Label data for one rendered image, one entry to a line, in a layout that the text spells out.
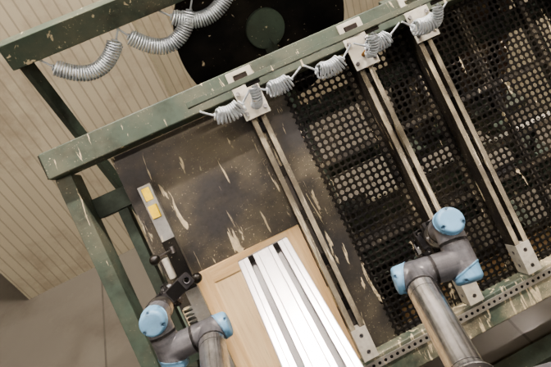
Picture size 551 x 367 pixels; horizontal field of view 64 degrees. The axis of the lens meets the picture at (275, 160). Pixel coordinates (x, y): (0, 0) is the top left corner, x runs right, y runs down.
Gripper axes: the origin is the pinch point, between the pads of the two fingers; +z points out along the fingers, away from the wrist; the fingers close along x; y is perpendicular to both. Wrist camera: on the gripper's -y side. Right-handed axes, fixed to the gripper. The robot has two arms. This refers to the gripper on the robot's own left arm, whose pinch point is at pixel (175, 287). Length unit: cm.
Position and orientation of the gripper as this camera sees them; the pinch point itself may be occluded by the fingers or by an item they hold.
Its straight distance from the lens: 163.9
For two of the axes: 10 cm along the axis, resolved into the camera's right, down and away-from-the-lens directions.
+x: 7.1, 7.0, 0.2
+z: -0.9, 0.6, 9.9
